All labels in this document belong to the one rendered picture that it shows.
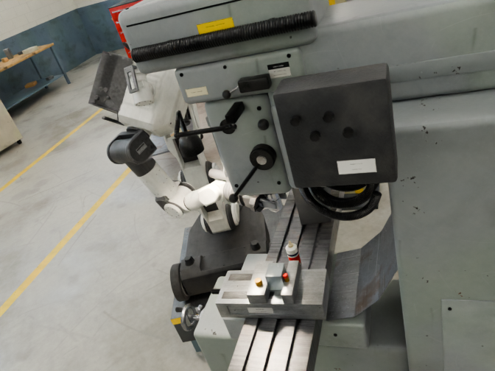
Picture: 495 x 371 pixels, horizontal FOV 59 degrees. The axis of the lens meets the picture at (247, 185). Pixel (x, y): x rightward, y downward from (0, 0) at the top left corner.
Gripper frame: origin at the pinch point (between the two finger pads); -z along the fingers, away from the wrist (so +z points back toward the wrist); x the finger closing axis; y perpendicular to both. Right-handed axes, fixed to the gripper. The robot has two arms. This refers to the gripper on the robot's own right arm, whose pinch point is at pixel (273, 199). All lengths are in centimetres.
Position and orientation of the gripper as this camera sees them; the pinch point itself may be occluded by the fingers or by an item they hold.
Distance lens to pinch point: 139.6
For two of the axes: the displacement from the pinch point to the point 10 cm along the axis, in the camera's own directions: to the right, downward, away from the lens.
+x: 5.9, -5.5, 5.9
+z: -7.6, -1.6, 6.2
